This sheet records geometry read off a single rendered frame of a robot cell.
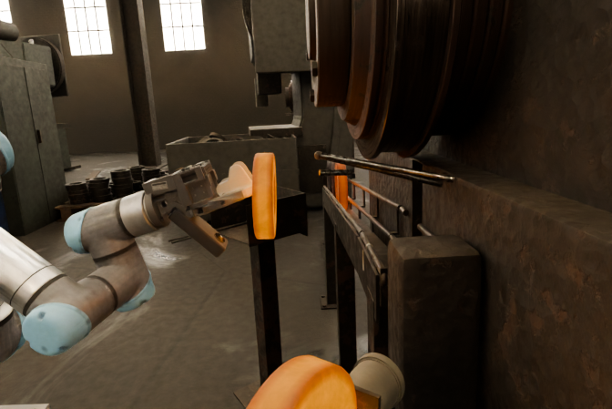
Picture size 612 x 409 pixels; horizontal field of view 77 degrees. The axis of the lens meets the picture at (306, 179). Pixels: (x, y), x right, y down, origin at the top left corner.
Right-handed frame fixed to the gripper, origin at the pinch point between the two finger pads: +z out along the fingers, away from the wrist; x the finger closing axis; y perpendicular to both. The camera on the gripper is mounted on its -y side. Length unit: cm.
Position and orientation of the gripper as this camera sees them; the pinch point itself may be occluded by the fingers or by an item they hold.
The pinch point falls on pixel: (264, 185)
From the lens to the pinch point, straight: 69.2
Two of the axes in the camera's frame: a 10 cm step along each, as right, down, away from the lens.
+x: -0.3, -2.0, 9.8
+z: 9.5, -3.1, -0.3
